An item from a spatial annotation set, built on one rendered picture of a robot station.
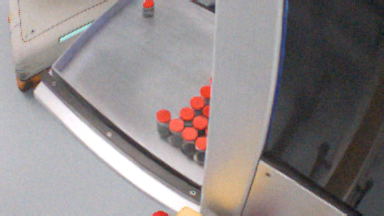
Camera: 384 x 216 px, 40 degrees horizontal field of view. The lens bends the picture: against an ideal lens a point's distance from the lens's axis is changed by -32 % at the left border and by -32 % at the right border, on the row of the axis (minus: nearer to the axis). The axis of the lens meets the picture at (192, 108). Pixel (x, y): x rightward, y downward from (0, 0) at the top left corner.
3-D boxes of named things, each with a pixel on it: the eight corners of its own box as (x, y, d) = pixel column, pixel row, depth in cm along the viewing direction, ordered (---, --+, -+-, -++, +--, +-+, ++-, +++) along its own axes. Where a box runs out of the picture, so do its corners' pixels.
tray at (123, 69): (294, 79, 114) (296, 68, 111) (200, 194, 103) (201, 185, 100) (142, -10, 124) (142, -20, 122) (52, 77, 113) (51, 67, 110)
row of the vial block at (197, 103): (250, 69, 114) (251, 53, 110) (178, 150, 107) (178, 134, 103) (239, 61, 115) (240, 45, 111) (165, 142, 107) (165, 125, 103)
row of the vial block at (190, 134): (261, 77, 114) (263, 60, 110) (190, 159, 106) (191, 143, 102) (250, 69, 114) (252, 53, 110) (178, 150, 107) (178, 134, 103)
